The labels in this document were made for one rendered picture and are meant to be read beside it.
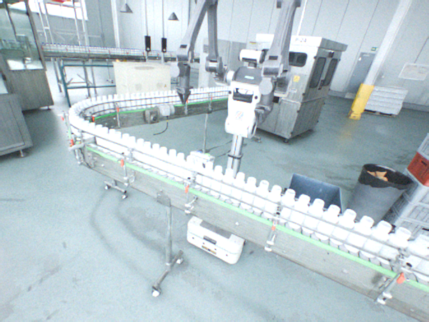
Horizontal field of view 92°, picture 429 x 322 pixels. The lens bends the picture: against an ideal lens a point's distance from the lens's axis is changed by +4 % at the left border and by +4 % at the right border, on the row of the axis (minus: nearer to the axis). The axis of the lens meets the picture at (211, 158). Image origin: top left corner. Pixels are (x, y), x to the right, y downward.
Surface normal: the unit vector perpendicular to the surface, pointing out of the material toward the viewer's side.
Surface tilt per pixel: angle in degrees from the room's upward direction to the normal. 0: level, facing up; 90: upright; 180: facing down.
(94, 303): 0
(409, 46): 90
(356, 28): 90
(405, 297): 90
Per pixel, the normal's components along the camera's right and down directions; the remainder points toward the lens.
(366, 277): -0.45, 0.39
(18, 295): 0.10, -0.87
